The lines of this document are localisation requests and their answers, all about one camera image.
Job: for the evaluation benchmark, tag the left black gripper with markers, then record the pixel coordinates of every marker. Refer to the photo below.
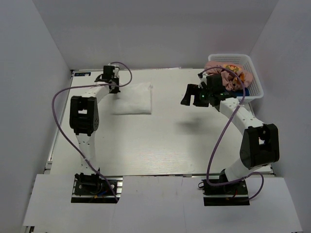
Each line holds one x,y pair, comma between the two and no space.
115,91

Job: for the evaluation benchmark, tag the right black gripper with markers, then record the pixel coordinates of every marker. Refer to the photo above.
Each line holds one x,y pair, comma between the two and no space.
194,90

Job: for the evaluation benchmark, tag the pink printed t shirt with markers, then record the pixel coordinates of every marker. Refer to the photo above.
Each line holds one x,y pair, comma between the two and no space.
231,75

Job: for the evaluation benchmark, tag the white t shirt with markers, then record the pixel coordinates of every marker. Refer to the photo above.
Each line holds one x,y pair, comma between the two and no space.
134,99

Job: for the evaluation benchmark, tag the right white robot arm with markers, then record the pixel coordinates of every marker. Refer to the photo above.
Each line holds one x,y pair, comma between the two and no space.
260,142

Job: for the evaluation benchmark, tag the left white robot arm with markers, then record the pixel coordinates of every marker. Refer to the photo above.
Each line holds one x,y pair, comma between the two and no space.
84,115

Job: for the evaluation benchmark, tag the blue t shirt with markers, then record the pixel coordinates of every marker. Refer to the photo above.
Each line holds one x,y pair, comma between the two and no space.
239,93

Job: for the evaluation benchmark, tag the blue label sticker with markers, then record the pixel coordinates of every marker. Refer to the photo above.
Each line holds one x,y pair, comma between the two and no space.
82,74

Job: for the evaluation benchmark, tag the white plastic basket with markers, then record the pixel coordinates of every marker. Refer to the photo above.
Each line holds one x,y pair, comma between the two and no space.
242,60

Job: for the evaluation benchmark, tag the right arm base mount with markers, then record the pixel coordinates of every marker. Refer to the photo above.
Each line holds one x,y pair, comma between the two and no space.
226,195

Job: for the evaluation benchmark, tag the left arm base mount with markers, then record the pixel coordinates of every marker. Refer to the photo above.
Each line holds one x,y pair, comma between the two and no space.
94,189

